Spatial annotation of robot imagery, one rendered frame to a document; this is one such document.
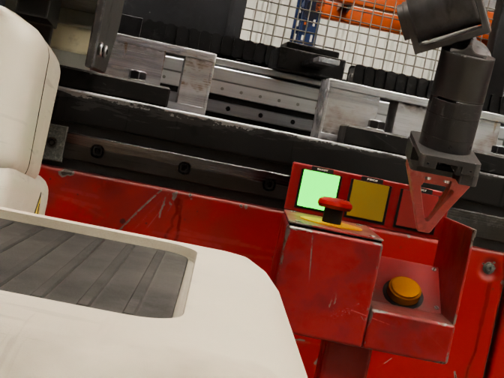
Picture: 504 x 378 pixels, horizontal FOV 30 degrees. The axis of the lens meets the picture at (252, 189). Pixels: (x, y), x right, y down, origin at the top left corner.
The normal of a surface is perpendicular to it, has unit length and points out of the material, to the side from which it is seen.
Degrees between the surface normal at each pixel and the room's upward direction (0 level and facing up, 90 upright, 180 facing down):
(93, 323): 0
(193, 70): 90
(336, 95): 90
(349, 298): 90
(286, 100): 90
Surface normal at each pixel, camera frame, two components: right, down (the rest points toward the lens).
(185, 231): 0.13, 0.08
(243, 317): 0.35, -0.94
